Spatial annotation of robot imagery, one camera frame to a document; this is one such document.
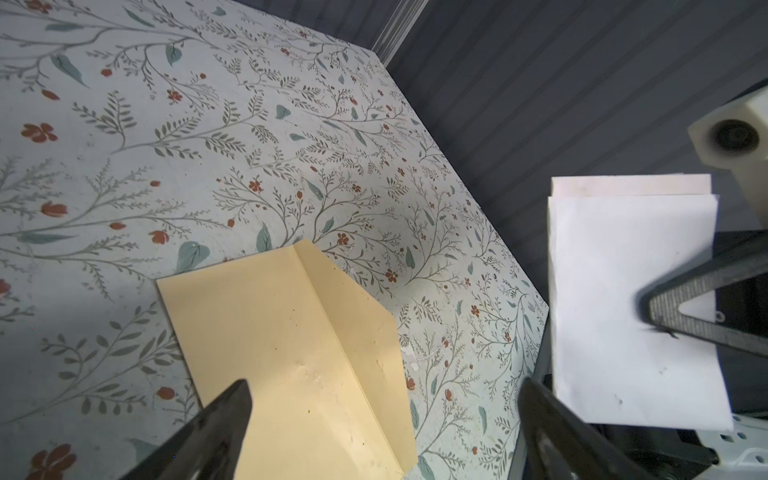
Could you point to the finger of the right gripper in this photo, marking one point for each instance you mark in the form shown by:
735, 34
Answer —
737, 277

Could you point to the tan kraft envelope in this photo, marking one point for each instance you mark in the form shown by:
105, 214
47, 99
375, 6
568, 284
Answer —
320, 355

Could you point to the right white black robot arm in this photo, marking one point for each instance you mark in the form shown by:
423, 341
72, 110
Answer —
686, 454

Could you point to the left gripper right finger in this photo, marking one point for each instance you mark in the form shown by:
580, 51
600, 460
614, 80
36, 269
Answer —
561, 446

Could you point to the white floral letter paper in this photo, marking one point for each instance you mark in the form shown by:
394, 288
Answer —
610, 239

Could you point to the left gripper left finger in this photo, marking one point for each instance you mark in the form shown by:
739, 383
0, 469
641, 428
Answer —
208, 447

